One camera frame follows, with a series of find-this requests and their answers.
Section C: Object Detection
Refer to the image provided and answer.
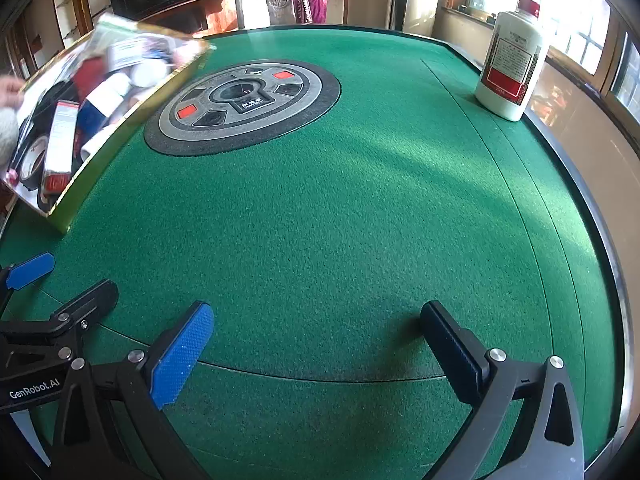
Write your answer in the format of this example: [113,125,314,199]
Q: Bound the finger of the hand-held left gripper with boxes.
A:
[0,252,56,311]
[0,279,120,361]

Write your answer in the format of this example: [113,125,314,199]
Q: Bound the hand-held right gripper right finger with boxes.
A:
[421,301,586,480]

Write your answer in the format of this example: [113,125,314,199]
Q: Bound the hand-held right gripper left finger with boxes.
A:
[50,301,216,480]

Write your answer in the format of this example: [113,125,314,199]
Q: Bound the gold-rimmed white box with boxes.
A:
[0,12,217,235]

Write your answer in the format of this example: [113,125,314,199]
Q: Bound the black tape roll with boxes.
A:
[10,132,51,193]

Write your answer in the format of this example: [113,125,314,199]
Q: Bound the long red white box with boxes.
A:
[42,100,81,196]

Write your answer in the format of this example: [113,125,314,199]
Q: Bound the round table control panel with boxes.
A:
[144,59,342,157]

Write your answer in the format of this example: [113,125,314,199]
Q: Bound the white bottle with red cap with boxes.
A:
[474,0,551,122]

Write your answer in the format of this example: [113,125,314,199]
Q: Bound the wooden framed window row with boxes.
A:
[447,0,640,126]

